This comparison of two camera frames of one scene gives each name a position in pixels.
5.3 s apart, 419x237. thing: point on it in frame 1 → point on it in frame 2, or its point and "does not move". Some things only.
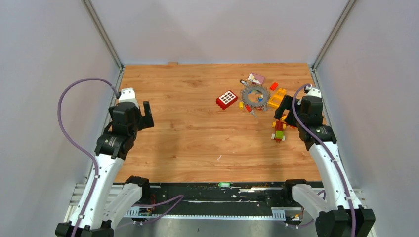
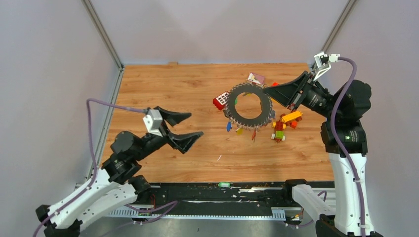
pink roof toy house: (255, 79) does not move
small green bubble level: (224, 184) does not move
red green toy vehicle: (279, 135) does not move
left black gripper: (146, 121) → (184, 141)
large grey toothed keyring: (245, 92) → (251, 124)
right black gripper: (286, 103) → (288, 93)
